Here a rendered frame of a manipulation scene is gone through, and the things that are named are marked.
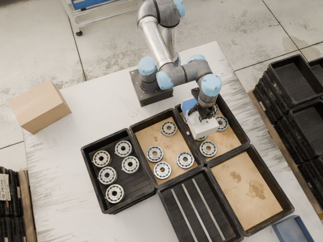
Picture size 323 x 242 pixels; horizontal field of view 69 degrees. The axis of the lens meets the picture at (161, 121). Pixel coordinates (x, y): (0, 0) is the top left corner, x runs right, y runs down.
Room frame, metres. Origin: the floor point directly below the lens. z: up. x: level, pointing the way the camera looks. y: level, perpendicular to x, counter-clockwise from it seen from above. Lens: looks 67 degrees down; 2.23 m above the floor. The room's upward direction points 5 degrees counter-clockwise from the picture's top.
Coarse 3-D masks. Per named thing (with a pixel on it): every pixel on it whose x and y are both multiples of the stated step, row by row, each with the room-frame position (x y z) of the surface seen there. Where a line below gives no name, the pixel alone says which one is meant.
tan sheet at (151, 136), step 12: (168, 120) 0.59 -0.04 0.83; (144, 132) 0.52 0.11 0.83; (156, 132) 0.52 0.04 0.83; (144, 144) 0.44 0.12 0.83; (156, 144) 0.44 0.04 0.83; (168, 144) 0.43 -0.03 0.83; (180, 144) 0.43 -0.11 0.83; (168, 156) 0.36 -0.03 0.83; (180, 168) 0.28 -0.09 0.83; (192, 168) 0.27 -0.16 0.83; (156, 180) 0.22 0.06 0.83
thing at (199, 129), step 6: (186, 102) 0.56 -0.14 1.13; (192, 102) 0.55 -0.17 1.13; (186, 108) 0.52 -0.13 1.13; (186, 114) 0.50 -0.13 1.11; (198, 114) 0.48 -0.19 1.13; (198, 120) 0.45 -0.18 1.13; (204, 120) 0.45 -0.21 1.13; (210, 120) 0.45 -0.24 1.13; (192, 126) 0.43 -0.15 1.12; (198, 126) 0.42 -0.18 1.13; (204, 126) 0.41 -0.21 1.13; (210, 126) 0.41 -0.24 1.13; (216, 126) 0.41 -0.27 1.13; (192, 132) 0.41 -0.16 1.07; (198, 132) 0.39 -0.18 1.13; (204, 132) 0.39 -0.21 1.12; (210, 132) 0.40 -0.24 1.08
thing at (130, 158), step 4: (132, 156) 0.37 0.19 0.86; (124, 160) 0.34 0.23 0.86; (128, 160) 0.34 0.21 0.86; (132, 160) 0.34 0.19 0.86; (136, 160) 0.34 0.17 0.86; (124, 164) 0.32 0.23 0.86; (136, 164) 0.32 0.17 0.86; (124, 168) 0.30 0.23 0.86; (132, 168) 0.29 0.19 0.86; (136, 168) 0.29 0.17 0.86; (128, 172) 0.27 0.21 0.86; (132, 172) 0.27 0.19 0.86
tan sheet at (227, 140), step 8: (208, 136) 0.46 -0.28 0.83; (216, 136) 0.46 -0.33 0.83; (224, 136) 0.45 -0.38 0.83; (232, 136) 0.45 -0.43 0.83; (216, 144) 0.41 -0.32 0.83; (224, 144) 0.40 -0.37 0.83; (232, 144) 0.40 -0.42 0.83; (240, 144) 0.40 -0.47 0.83; (216, 152) 0.36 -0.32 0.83; (224, 152) 0.35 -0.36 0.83; (208, 160) 0.31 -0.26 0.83
